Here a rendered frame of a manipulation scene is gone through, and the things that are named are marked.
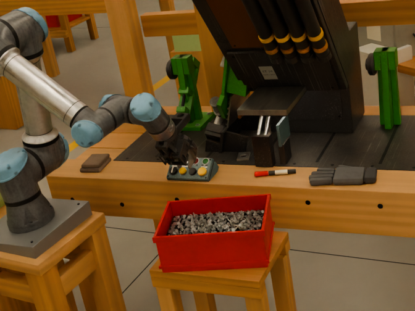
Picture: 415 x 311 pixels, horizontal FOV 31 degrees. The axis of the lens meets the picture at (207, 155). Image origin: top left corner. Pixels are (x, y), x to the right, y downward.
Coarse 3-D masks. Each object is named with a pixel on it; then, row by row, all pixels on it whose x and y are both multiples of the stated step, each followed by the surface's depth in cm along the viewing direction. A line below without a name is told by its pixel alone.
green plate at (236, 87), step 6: (228, 66) 242; (228, 72) 243; (228, 78) 244; (234, 78) 243; (222, 84) 244; (228, 84) 245; (234, 84) 244; (240, 84) 243; (222, 90) 245; (228, 90) 246; (234, 90) 245; (240, 90) 244; (246, 90) 243; (228, 96) 251
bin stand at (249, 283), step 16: (272, 240) 217; (288, 240) 221; (272, 256) 209; (288, 256) 222; (160, 272) 212; (176, 272) 210; (192, 272) 208; (208, 272) 207; (224, 272) 206; (240, 272) 204; (256, 272) 203; (272, 272) 222; (288, 272) 223; (160, 288) 215; (176, 288) 212; (192, 288) 210; (208, 288) 207; (224, 288) 205; (240, 288) 203; (256, 288) 201; (288, 288) 223; (160, 304) 218; (176, 304) 218; (208, 304) 238; (256, 304) 204; (288, 304) 225
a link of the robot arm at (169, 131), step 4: (172, 124) 210; (168, 128) 208; (172, 128) 210; (164, 132) 208; (168, 132) 209; (172, 132) 210; (152, 136) 210; (156, 136) 209; (160, 136) 209; (164, 136) 209; (168, 136) 210; (156, 140) 211; (160, 140) 210; (164, 140) 210
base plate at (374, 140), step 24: (360, 120) 261; (408, 120) 254; (144, 144) 274; (312, 144) 249; (336, 144) 246; (360, 144) 243; (384, 144) 240; (408, 144) 237; (384, 168) 225; (408, 168) 222
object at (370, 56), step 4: (368, 56) 245; (372, 56) 244; (368, 60) 243; (372, 60) 243; (368, 64) 243; (372, 64) 243; (368, 68) 244; (372, 68) 244; (368, 72) 245; (372, 72) 244; (376, 72) 248
